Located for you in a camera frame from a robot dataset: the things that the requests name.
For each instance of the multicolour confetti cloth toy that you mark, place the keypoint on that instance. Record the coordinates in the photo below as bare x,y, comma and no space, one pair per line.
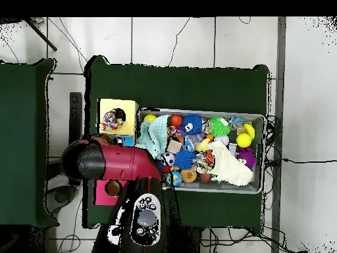
110,121

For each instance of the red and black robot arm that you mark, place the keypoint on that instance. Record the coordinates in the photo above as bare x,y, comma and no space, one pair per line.
124,163

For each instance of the wooden box with three holes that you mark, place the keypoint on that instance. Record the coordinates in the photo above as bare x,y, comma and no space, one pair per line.
129,108

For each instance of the shallow clear mesh bin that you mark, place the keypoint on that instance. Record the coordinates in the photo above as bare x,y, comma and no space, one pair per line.
226,188

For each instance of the mint green cloth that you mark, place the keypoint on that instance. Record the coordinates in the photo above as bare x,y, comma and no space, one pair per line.
151,134

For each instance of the small soccer ball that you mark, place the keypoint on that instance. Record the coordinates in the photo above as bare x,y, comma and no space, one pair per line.
168,159

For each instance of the orange ball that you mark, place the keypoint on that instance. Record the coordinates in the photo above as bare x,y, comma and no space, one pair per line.
176,120

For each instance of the blue spiky rubber ball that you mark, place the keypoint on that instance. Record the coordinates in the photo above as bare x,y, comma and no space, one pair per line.
184,159

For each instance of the yellow ball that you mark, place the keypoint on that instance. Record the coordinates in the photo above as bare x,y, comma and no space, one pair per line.
244,140
150,118

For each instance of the globe print ball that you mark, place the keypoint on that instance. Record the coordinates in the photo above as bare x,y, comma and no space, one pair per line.
177,178

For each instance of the green fuzzy toy with eyes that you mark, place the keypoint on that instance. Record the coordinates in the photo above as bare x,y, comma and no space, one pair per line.
220,126

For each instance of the dark green table cloth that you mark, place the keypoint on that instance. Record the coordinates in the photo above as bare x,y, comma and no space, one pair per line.
174,84
23,132

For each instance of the cream knitted cloth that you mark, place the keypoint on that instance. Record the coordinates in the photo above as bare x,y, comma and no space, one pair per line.
229,167

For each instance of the purple spiky toy with eyes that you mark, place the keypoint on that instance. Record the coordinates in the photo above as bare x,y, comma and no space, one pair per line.
247,157

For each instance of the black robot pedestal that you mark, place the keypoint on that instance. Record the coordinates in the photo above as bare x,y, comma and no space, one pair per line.
187,241

